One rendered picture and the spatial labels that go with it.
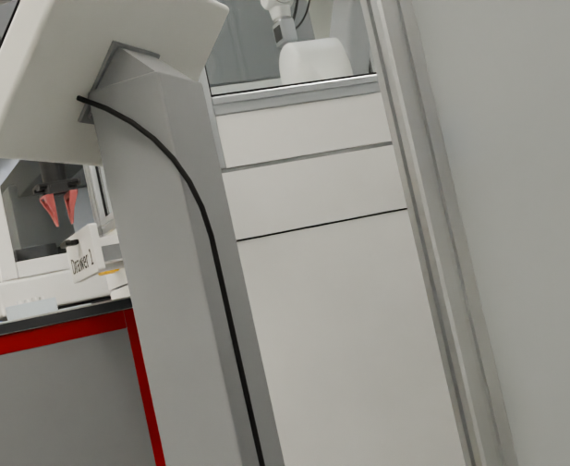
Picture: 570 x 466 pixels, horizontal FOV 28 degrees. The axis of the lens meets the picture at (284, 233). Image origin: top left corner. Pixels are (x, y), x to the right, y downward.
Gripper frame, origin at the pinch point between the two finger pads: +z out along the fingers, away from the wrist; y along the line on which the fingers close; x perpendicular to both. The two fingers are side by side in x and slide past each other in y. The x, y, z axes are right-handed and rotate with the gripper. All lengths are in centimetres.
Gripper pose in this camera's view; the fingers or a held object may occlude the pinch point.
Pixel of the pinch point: (64, 221)
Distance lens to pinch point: 274.1
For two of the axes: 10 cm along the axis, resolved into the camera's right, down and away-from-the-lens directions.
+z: 2.2, 9.7, -0.6
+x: -3.8, 1.5, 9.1
